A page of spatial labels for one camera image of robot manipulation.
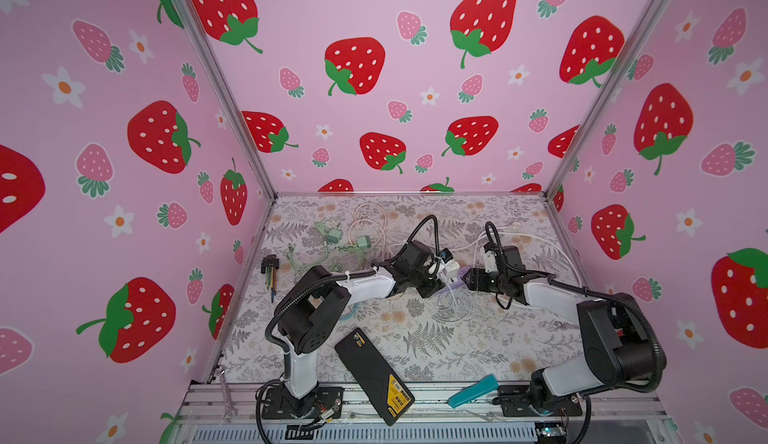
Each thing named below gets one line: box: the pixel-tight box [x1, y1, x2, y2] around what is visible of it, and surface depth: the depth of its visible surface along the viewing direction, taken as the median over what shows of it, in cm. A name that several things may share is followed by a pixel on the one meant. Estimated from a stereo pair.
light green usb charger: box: [356, 235, 372, 248], surface depth 106 cm
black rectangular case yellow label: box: [334, 327, 415, 426], surface depth 78 cm
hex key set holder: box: [260, 254, 279, 303], surface depth 100 cm
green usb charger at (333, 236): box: [326, 229, 342, 244], surface depth 108 cm
